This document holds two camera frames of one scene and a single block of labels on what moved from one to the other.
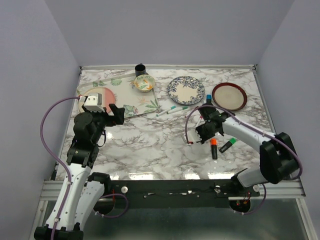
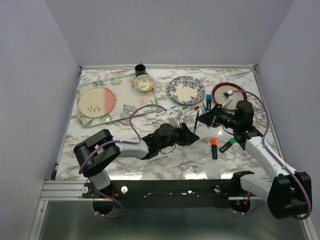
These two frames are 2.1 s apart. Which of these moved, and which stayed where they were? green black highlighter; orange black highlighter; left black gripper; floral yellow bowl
Moved: left black gripper
Stayed: green black highlighter; floral yellow bowl; orange black highlighter
